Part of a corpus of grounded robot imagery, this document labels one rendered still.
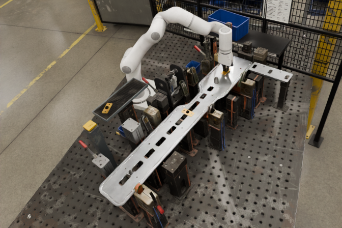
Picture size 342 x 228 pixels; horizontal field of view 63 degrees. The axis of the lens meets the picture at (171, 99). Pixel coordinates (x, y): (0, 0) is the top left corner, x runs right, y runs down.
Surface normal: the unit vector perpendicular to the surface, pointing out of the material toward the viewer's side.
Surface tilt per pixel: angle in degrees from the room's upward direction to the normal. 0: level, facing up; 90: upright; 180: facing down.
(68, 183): 0
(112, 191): 0
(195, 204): 0
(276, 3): 90
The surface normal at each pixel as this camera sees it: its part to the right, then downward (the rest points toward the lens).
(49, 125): -0.15, -0.70
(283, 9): -0.62, 0.61
